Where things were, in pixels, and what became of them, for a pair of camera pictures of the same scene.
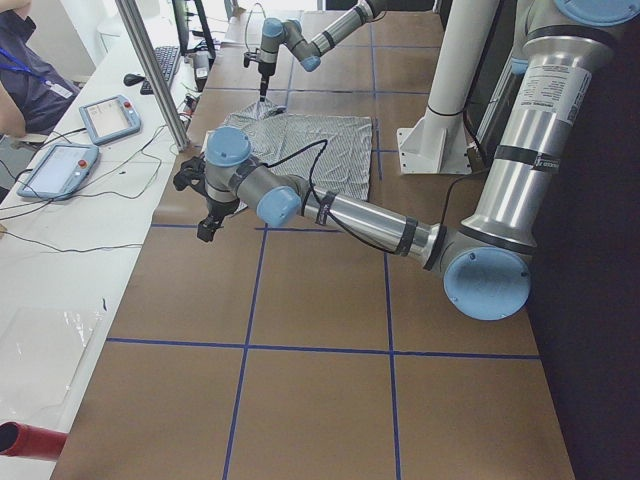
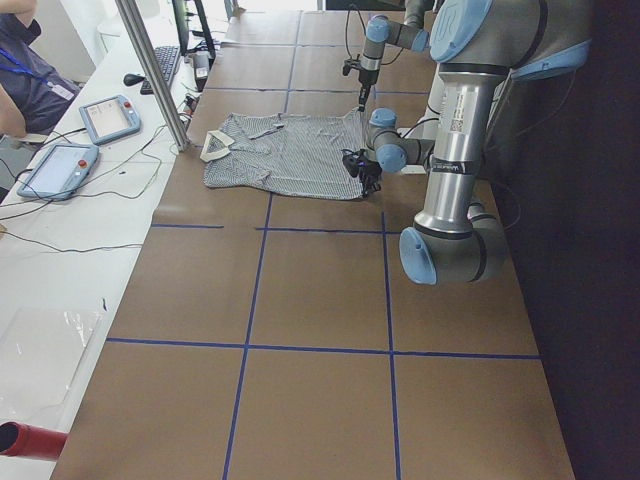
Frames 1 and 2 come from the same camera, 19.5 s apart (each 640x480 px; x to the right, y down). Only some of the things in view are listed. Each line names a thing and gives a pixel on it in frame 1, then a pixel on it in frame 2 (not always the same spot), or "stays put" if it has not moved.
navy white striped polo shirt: (332, 153) stays put
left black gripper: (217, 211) -> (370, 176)
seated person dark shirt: (32, 90) stays put
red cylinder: (23, 440) stays put
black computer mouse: (132, 79) stays put
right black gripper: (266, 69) -> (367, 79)
